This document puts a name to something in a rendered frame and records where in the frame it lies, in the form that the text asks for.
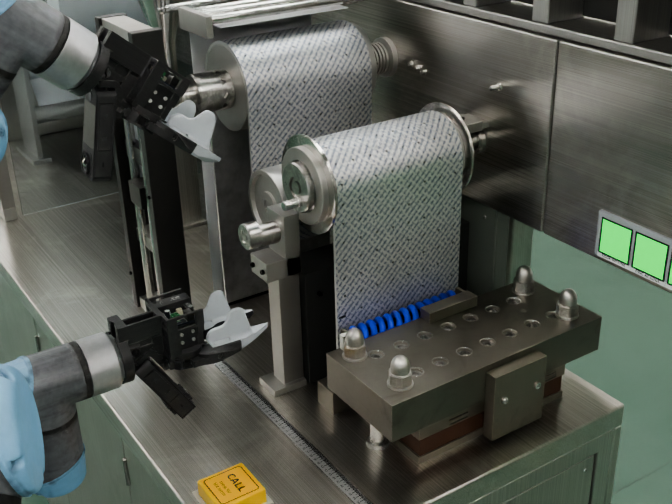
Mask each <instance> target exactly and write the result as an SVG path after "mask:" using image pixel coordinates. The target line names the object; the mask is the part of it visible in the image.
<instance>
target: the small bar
mask: <svg viewBox="0 0 672 504"><path fill-rule="evenodd" d="M475 306H477V295H475V294H473V293H472V292H470V291H468V290H467V291H464V292H461V293H458V294H456V295H453V296H450V297H448V298H445V299H442V300H440V301H437V302H434V303H431V304H429V305H426V306H423V307H421V308H420V317H421V318H422V319H423V320H425V321H426V322H428V323H433V322H436V321H438V320H441V319H443V318H446V317H449V316H451V315H454V314H456V313H459V312H462V311H464V310H467V309H470V308H472V307H475Z"/></svg>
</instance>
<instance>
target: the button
mask: <svg viewBox="0 0 672 504"><path fill-rule="evenodd" d="M197 484H198V492H199V495H200V496H201V497H202V499H203V500H204V501H205V503H206V504H263V503H265V502H266V501H267V500H266V489H265V488H264V487H263V486H262V485H261V484H260V482H259V481H258V480H257V479H256V478H255V477H254V476H253V475H252V473H251V472H250V471H249V470H248V469H247V468H246V467H245V466H244V465H243V463H239V464H237V465H234V466H232V467H230V468H227V469H225V470H222V471H220V472H218V473H215V474H213V475H211V476H208V477H206V478H204V479H201V480H199V481H198V482H197Z"/></svg>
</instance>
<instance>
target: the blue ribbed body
mask: <svg viewBox="0 0 672 504"><path fill-rule="evenodd" d="M453 295H456V293H455V292H454V291H452V290H448V291H447V292H446V294H445V293H440V294H439V295H438V296H432V297H431V299H428V298H426V299H424V300H423V302H420V301H418V302H416V303H415V305H412V304H410V305H408V306H407V308H405V307H401V308H400V309H399V311H396V310H393V311H392V312H391V313H390V314H388V313H385V314H384V315H383V316H382V317H380V316H377V317H375V319H374V321H373V320H371V319H369V320H367V321H366V323H365V324H364V323H362V322H360V323H358V325H357V327H356V326H350V327H349V329H351V328H358V329H360V330H361V331H362V333H363V336H364V339H365V338H368V337H371V336H373V335H376V334H378V333H381V332H384V331H386V330H389V329H392V328H394V327H397V326H400V325H402V324H405V323H408V322H410V321H413V320H416V319H418V318H421V317H420V308H421V307H423V306H426V305H429V304H431V303H434V302H437V301H440V300H442V299H445V298H448V297H450V296H453ZM349 329H348V330H349Z"/></svg>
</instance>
